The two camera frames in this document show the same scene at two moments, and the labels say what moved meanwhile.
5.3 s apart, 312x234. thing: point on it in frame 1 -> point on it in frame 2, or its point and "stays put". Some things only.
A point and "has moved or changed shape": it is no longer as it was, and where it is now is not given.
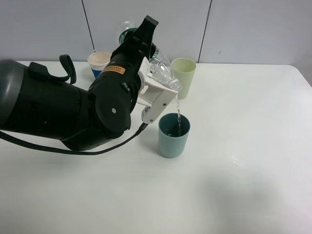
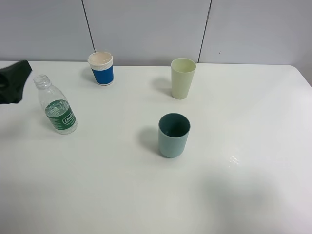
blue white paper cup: [98, 60] stays put
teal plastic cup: [173, 133] stays put
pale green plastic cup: [184, 69] stays put
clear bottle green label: [160, 70] has moved or changed shape
